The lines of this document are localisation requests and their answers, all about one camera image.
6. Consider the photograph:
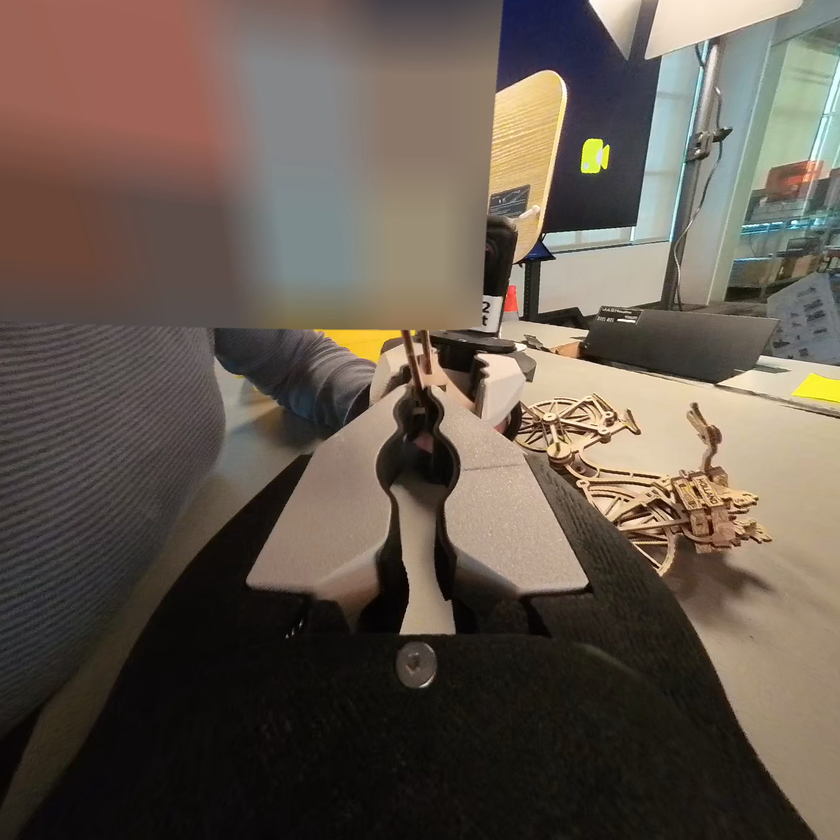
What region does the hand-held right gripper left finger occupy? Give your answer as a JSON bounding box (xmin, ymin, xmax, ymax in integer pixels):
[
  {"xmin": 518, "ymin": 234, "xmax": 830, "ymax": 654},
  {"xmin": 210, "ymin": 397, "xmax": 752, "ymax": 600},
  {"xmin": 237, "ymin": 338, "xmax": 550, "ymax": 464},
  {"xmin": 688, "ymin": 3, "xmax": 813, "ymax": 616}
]
[{"xmin": 246, "ymin": 386, "xmax": 421, "ymax": 624}]

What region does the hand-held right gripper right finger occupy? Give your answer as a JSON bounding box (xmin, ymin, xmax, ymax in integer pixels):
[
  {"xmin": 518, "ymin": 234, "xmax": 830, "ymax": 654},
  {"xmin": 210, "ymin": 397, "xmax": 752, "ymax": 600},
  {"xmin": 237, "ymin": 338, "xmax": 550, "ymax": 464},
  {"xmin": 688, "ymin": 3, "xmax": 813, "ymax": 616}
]
[{"xmin": 425, "ymin": 386, "xmax": 589, "ymax": 614}]

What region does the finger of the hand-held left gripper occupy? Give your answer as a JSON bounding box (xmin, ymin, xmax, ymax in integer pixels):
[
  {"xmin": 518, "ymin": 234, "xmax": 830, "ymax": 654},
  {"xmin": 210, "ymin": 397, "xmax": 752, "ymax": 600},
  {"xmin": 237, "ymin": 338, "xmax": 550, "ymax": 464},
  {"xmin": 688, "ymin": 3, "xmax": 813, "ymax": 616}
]
[
  {"xmin": 474, "ymin": 354, "xmax": 529, "ymax": 421},
  {"xmin": 369, "ymin": 354, "xmax": 412, "ymax": 406}
]

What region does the wooden model stand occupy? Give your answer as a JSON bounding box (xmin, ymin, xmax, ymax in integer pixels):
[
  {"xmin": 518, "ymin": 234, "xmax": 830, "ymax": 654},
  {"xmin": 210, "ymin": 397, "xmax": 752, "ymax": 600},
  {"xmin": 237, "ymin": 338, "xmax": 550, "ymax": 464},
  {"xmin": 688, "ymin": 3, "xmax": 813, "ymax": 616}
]
[{"xmin": 397, "ymin": 328, "xmax": 448, "ymax": 421}]

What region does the person's left forearm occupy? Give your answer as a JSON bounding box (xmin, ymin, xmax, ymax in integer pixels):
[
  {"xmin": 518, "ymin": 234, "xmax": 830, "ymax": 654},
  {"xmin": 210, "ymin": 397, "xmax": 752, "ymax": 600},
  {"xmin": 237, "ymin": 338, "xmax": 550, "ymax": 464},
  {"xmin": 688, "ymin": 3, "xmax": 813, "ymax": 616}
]
[{"xmin": 213, "ymin": 327, "xmax": 379, "ymax": 431}]

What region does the flat wooden parts sheet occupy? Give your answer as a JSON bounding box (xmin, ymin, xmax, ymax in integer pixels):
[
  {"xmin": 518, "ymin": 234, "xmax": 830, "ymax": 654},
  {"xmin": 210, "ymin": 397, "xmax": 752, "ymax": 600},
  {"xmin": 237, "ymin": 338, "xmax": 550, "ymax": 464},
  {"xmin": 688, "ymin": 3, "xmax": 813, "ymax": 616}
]
[{"xmin": 520, "ymin": 332, "xmax": 589, "ymax": 357}]

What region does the wooden bicycle model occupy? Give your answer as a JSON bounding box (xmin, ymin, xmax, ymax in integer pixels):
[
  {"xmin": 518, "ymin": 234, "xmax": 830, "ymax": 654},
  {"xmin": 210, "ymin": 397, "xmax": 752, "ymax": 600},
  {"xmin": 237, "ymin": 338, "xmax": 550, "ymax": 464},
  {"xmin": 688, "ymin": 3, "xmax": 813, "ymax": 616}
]
[{"xmin": 514, "ymin": 392, "xmax": 774, "ymax": 578}]

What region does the printed parts sheet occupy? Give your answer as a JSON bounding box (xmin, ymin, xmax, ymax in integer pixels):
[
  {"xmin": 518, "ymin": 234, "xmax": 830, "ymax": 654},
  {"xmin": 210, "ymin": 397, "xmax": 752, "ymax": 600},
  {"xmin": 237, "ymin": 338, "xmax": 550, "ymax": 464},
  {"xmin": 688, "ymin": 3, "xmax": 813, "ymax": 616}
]
[{"xmin": 766, "ymin": 271, "xmax": 840, "ymax": 366}]

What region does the light wooden rounded board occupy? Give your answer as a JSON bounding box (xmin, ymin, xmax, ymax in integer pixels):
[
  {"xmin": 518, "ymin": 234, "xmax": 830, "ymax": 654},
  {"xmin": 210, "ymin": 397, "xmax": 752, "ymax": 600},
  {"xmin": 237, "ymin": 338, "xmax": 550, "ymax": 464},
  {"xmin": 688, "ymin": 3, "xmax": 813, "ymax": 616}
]
[{"xmin": 488, "ymin": 69, "xmax": 569, "ymax": 265}]

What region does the black flat case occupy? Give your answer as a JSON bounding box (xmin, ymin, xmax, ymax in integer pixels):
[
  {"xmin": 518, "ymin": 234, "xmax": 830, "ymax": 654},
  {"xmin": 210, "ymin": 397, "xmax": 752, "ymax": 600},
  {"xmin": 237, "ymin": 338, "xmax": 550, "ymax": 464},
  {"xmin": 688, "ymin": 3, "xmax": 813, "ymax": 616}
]
[{"xmin": 580, "ymin": 306, "xmax": 781, "ymax": 385}]

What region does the dark screen with yellow logo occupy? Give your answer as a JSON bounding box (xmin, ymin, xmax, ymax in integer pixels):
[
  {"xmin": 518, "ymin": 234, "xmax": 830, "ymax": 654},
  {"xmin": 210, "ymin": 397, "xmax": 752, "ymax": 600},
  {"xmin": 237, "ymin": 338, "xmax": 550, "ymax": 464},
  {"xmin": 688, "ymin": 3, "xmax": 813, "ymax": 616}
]
[{"xmin": 495, "ymin": 0, "xmax": 664, "ymax": 235}]

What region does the person's grey striped sweater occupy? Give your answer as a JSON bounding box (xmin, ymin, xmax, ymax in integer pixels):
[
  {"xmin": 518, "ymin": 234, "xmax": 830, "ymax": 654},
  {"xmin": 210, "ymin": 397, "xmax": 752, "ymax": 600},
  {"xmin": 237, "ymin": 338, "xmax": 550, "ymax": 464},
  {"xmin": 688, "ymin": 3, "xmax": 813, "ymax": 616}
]
[{"xmin": 0, "ymin": 324, "xmax": 228, "ymax": 746}]

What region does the grey metal stand pole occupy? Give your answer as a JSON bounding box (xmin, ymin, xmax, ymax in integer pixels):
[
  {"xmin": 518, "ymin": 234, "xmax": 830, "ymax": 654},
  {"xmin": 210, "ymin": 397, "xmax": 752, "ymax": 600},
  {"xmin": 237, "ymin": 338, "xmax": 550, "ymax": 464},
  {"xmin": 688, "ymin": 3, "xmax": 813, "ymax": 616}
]
[{"xmin": 658, "ymin": 38, "xmax": 725, "ymax": 311}]

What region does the background storage shelving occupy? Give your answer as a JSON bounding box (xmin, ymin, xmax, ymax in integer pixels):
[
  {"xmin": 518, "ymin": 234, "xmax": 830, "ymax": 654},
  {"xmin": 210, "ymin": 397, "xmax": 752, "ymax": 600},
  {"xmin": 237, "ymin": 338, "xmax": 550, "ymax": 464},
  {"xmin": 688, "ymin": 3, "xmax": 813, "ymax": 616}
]
[{"xmin": 724, "ymin": 159, "xmax": 840, "ymax": 304}]

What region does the white light panel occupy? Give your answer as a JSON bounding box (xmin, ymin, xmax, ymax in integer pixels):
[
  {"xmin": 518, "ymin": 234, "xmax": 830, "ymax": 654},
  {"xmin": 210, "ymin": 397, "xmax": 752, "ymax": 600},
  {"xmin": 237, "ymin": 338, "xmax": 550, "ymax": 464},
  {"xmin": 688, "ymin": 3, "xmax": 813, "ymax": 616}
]
[{"xmin": 586, "ymin": 0, "xmax": 805, "ymax": 61}]

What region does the yellow sticky note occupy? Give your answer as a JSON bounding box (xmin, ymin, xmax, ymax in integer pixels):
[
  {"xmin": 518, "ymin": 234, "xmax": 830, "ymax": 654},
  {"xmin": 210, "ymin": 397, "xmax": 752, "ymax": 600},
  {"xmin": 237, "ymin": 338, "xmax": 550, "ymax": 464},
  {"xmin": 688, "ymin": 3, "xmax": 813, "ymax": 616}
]
[{"xmin": 790, "ymin": 372, "xmax": 840, "ymax": 403}]

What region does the black cable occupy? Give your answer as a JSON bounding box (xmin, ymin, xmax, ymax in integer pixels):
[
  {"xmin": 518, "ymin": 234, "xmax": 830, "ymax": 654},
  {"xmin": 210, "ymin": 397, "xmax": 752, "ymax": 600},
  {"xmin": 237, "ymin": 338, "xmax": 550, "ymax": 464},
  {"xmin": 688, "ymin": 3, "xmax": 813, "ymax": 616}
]
[{"xmin": 668, "ymin": 128, "xmax": 733, "ymax": 311}]

